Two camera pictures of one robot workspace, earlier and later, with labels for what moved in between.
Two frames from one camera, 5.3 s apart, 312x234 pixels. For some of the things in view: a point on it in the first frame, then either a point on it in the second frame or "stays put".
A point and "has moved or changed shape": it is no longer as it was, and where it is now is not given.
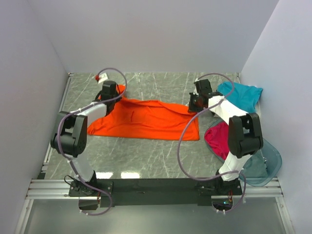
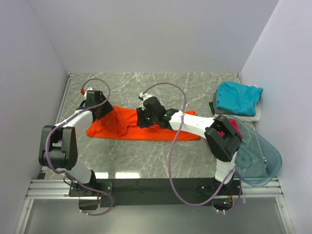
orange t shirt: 130,118 has moved or changed shape
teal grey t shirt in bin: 255,166 stays put
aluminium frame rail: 41,189 stays put
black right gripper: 191,108 to 141,122
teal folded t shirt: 245,97 stays put
